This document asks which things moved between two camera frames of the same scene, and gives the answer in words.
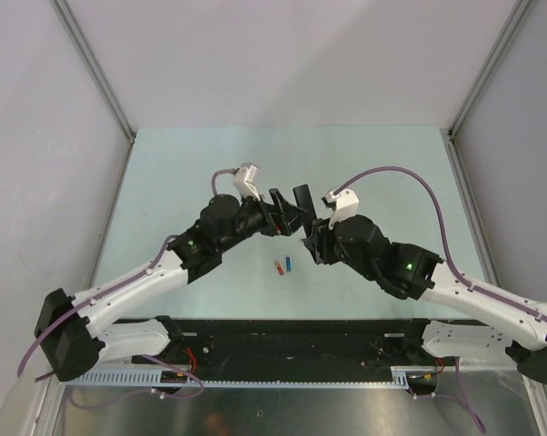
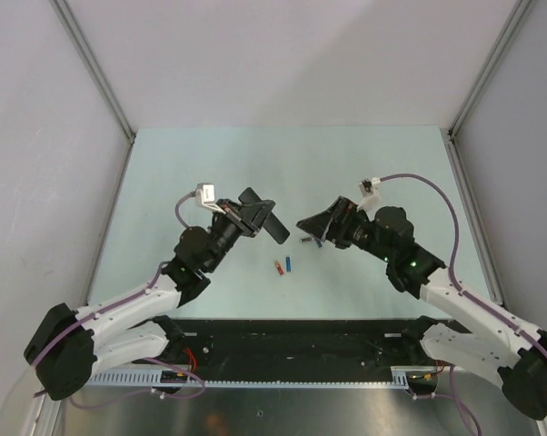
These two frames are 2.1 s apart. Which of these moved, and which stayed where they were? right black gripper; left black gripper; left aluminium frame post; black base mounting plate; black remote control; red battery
Moved: left black gripper; right black gripper; black remote control
Stayed: left aluminium frame post; black base mounting plate; red battery
